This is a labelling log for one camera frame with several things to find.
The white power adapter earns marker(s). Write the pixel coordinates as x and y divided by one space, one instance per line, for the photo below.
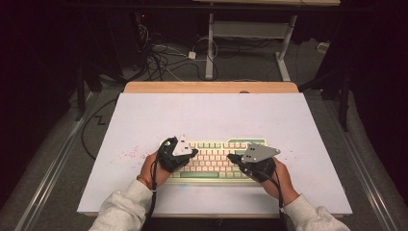
192 55

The person's left hand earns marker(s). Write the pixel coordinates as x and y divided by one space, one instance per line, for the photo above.
150 173

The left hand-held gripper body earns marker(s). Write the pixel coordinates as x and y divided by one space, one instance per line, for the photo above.
174 154

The white table mat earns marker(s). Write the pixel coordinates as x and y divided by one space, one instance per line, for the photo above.
208 115

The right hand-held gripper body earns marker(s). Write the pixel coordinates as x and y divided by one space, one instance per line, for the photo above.
260 160

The cream and green keyboard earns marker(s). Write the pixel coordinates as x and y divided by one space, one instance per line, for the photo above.
215 160

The wooden table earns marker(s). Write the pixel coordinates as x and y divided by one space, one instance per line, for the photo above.
208 87

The metal floor rail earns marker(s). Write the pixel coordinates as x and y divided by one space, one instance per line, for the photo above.
48 179
362 173

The orange wristband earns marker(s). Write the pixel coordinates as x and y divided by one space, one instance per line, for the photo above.
144 181

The white metal desk frame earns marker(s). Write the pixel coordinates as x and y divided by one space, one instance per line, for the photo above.
247 29

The person's right hand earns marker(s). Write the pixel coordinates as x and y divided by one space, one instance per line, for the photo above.
284 183

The small white box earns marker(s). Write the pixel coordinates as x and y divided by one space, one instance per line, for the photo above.
322 47

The black metal stand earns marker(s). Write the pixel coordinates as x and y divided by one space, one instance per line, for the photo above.
81 96

